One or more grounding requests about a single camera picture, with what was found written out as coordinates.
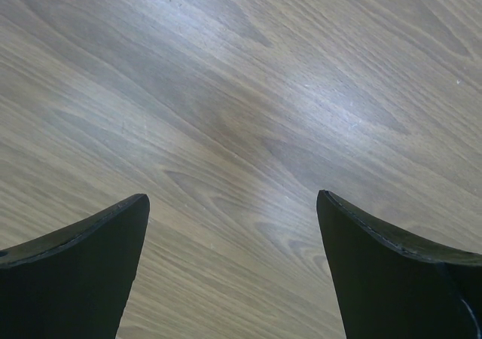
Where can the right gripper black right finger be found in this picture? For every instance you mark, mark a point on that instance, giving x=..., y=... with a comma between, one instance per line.
x=391, y=283

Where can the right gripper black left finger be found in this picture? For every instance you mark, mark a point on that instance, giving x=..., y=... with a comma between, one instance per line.
x=74, y=282

